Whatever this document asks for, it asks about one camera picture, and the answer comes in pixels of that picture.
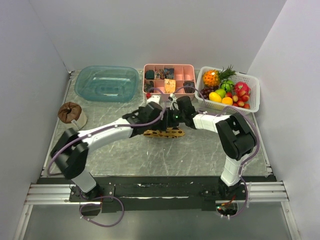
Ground orange toy fruit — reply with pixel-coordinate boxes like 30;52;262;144
221;97;233;106

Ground multicolour patterned rolled tie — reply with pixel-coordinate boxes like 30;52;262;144
154;69;165;80

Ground black aluminium mounting rail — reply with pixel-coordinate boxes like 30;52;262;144
24;175;289;216

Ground pink toy dragon fruit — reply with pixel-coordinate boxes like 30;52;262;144
234;81;251;96

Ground pink divided organizer box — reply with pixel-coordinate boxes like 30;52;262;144
142;63;196;101

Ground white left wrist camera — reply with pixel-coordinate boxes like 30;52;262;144
146;93;161;104

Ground white plastic fruit basket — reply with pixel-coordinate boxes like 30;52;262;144
195;66;260;114

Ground black rolled tie left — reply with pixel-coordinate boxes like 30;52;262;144
143;80;155;93

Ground dark rolled tie right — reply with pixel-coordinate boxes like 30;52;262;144
183;80;195;94

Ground purple toy grapes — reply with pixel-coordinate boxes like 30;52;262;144
200;86;219;100

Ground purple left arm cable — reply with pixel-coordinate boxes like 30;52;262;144
47;87;167;228

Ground brown white rolled cloth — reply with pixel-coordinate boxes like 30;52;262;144
57;101;88;132

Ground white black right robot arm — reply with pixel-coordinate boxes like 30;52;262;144
164;94;258;200

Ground yellow rolled tie in box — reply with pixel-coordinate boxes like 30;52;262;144
164;78;176;94

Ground teal transparent plastic tub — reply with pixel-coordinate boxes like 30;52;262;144
74;65;139;103

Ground orange toy pineapple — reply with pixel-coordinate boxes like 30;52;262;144
202;65;236;87

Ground yellow toy mango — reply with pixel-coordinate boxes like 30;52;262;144
208;92;222;103

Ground blue patterned rolled tie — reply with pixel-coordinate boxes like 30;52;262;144
164;68;175;80

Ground yellow beetle print tie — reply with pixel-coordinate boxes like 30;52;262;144
143;127;185;139

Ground lime green toy fruit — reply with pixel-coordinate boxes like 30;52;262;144
215;88;227;99

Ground dark green rolled tie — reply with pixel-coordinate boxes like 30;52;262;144
144;69;155;80

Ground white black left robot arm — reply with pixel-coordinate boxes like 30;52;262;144
47;101;166;201

